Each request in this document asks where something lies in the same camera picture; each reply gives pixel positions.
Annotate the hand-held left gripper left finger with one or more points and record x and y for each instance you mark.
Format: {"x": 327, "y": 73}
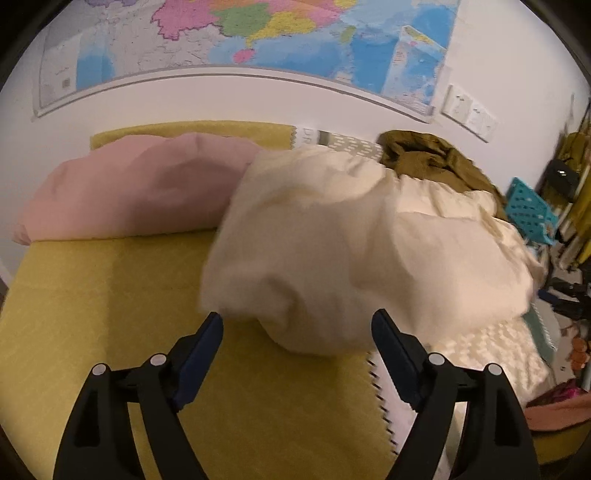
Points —
{"x": 201, "y": 364}

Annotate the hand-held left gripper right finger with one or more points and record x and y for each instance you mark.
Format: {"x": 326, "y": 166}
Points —
{"x": 397, "y": 364}

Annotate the cream large garment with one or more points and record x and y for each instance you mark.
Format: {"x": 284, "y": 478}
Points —
{"x": 360, "y": 258}

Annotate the white patterned cloth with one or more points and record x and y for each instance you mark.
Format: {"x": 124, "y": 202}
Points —
{"x": 498, "y": 353}

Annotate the yellow blanket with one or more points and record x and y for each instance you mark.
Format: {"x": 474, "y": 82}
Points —
{"x": 115, "y": 295}

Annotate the pink-brown cloth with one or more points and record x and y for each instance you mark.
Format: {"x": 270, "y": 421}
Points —
{"x": 558, "y": 415}

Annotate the yellow-green cushion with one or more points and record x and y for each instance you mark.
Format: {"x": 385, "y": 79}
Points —
{"x": 563, "y": 445}

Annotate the pink cloth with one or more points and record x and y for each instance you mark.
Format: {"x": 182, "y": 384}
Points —
{"x": 138, "y": 189}

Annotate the teal plastic basket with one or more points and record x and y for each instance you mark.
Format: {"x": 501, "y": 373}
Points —
{"x": 528, "y": 210}

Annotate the olive green garment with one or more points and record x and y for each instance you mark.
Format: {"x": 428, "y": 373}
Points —
{"x": 429, "y": 161}

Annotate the black box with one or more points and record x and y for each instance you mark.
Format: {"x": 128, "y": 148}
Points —
{"x": 559, "y": 180}

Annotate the yellow hanging cloth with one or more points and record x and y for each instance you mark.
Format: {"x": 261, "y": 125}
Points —
{"x": 577, "y": 194}

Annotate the white wall switch plate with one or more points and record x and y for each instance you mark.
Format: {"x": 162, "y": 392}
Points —
{"x": 456, "y": 104}
{"x": 482, "y": 122}

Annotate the colourful wall map poster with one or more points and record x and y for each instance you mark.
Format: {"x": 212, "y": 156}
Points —
{"x": 277, "y": 32}

